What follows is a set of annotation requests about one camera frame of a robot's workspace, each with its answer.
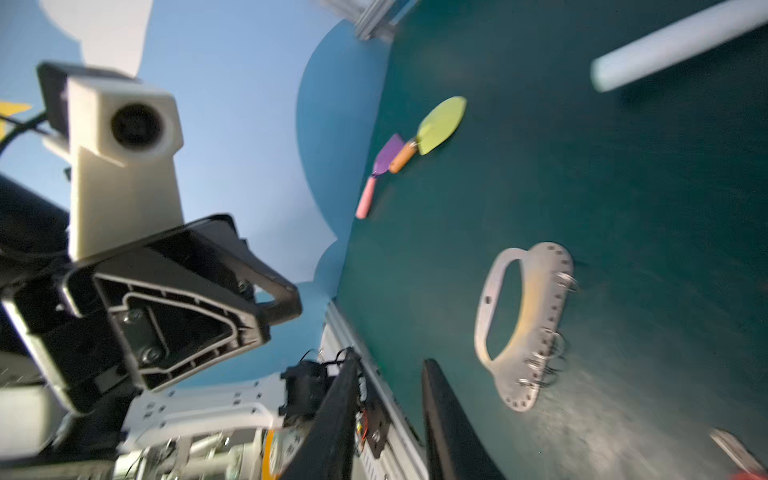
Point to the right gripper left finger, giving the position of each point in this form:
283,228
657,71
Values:
328,450

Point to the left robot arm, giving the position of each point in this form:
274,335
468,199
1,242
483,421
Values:
131,433

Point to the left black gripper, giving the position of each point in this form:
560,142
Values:
150,314

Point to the green toy shovel orange handle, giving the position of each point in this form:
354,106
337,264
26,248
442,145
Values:
433,130

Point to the red-capped silver key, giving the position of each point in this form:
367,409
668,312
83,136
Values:
749,467

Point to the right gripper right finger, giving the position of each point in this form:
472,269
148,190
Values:
453,449

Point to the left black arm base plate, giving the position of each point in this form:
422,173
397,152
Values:
372,418

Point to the purple toy shovel pink handle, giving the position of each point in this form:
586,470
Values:
381,165

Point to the aluminium frame rear bar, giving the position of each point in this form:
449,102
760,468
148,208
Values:
372,19

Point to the light blue toy shovel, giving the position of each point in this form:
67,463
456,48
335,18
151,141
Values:
677,42

